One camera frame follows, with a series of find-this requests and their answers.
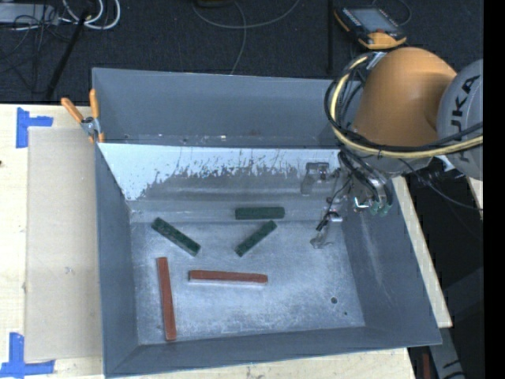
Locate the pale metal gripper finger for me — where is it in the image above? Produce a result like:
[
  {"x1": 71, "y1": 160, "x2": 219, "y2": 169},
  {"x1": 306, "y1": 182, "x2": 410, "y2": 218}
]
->
[
  {"x1": 301, "y1": 162, "x2": 332, "y2": 196},
  {"x1": 310, "y1": 211, "x2": 344, "y2": 250}
]

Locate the dark green flat block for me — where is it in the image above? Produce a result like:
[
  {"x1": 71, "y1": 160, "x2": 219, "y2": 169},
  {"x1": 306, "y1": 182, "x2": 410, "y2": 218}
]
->
[
  {"x1": 234, "y1": 206, "x2": 286, "y2": 221},
  {"x1": 151, "y1": 216, "x2": 202, "y2": 258},
  {"x1": 234, "y1": 220, "x2": 279, "y2": 258}
]

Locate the red-brown flat block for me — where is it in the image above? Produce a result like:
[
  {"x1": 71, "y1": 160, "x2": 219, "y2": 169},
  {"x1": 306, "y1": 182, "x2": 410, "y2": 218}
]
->
[
  {"x1": 155, "y1": 256, "x2": 178, "y2": 342},
  {"x1": 188, "y1": 269, "x2": 270, "y2": 287}
]

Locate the grey metal bin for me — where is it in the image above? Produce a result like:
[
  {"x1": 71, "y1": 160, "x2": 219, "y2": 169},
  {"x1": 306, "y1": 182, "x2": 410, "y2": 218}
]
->
[{"x1": 91, "y1": 67, "x2": 443, "y2": 378}]

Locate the pale wood flat board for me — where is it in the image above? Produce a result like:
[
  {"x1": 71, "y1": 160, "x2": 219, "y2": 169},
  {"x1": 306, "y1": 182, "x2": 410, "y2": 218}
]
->
[{"x1": 24, "y1": 126, "x2": 105, "y2": 365}]

